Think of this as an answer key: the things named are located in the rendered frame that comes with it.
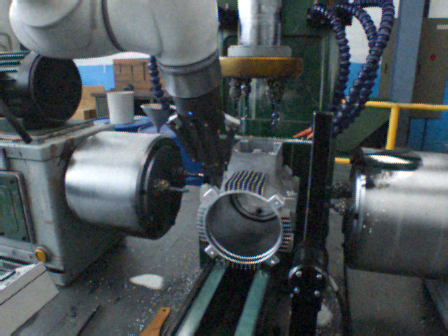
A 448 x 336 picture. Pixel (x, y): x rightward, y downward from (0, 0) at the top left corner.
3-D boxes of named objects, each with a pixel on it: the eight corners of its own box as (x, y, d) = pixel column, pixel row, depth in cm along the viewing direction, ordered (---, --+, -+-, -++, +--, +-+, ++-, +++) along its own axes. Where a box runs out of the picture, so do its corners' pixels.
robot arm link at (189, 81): (168, 37, 51) (177, 70, 55) (145, 68, 45) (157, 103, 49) (224, 35, 49) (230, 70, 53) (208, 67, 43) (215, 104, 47)
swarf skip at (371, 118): (310, 161, 466) (314, 100, 441) (308, 146, 553) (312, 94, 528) (397, 167, 441) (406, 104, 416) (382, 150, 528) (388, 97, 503)
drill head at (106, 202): (90, 200, 103) (81, 121, 95) (199, 215, 93) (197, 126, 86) (29, 237, 80) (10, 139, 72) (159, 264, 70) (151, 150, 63)
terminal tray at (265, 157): (239, 168, 83) (239, 139, 81) (282, 171, 80) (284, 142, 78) (226, 184, 72) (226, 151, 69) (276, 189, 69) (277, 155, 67)
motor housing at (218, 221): (222, 222, 88) (222, 152, 83) (295, 231, 83) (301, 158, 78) (197, 263, 70) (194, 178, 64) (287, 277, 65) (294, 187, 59)
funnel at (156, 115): (153, 136, 243) (152, 101, 236) (184, 138, 237) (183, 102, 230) (137, 144, 220) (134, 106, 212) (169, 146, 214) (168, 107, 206)
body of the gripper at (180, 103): (226, 71, 52) (233, 117, 59) (177, 71, 55) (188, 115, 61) (214, 99, 47) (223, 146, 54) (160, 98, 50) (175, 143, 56)
